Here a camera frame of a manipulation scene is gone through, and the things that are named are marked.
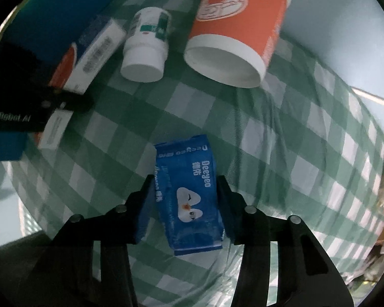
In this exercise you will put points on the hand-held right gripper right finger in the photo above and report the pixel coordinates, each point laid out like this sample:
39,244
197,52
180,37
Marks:
230,217

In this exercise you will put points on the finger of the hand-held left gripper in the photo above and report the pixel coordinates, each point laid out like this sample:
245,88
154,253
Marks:
72,101

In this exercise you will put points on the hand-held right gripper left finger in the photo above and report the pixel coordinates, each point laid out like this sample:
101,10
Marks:
144,217

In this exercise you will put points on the blue tissue pack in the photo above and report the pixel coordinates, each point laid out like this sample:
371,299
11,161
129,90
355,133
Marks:
188,195

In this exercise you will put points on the red white medicine carton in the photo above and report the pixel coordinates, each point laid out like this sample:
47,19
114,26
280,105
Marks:
96,54

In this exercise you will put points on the blue cardboard box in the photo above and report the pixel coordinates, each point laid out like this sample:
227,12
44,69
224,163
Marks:
51,16

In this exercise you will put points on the white green-label medicine bottle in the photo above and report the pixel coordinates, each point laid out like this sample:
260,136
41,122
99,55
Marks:
145,51

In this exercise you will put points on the green checkered tablecloth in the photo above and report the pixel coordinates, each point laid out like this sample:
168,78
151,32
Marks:
291,134

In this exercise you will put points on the orange paper cup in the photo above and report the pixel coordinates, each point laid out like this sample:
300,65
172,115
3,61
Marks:
240,22

